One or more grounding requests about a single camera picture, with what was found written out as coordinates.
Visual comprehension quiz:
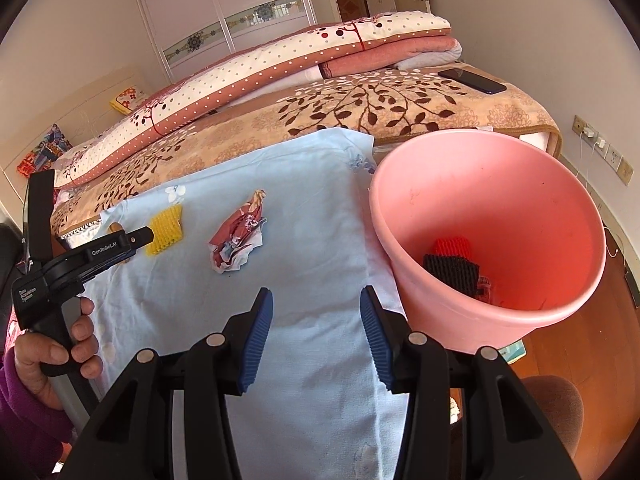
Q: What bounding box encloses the red foam net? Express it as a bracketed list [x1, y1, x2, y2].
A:
[432, 236, 473, 261]

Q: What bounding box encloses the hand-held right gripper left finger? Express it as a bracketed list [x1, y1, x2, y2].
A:
[52, 287, 274, 480]

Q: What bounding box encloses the crumpled floral paper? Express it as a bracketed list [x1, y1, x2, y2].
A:
[207, 189, 268, 275]

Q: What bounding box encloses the black foam net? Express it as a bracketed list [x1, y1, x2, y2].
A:
[423, 254, 481, 303]

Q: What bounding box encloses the white wardrobe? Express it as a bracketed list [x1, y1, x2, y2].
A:
[130, 0, 333, 83]

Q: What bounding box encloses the yellow floral pillow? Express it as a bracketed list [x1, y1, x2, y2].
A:
[110, 87, 148, 115]

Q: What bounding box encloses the black smartphone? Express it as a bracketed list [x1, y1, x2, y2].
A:
[438, 67, 507, 96]

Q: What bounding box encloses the folded polka dot quilt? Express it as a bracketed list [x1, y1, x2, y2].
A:
[52, 10, 452, 188]

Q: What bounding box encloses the pink plastic bucket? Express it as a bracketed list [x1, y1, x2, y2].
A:
[369, 129, 607, 356]

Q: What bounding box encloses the colourful patterned pillow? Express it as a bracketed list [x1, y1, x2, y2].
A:
[16, 124, 73, 176]

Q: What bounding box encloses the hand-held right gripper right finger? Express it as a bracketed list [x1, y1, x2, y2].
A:
[360, 285, 583, 480]

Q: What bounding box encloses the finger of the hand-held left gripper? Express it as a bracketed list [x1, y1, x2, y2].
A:
[107, 226, 155, 263]

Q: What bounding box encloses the white headboard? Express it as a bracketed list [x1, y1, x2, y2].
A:
[0, 65, 151, 211]

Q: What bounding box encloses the brown leaf print blanket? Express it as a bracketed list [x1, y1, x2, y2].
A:
[50, 62, 561, 241]

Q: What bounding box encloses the black chair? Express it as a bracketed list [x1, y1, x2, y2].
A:
[0, 222, 28, 316]

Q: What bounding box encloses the brown round stool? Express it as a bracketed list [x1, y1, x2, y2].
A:
[520, 375, 585, 461]

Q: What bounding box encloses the person's left forearm purple sleeve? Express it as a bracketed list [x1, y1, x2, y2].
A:
[0, 347, 76, 461]

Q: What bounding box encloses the wall socket with white plug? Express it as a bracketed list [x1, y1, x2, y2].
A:
[572, 115, 608, 150]

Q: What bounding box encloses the light blue cloth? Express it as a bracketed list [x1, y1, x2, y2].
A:
[75, 127, 416, 480]

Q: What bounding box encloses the person's left hand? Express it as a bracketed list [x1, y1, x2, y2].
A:
[14, 296, 103, 411]

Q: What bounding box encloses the folded white blanket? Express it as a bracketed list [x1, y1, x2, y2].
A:
[395, 40, 463, 72]

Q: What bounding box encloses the yellow foam net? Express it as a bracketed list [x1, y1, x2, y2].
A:
[146, 203, 185, 257]

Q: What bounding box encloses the folded pink blanket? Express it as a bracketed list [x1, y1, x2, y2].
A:
[320, 35, 458, 80]

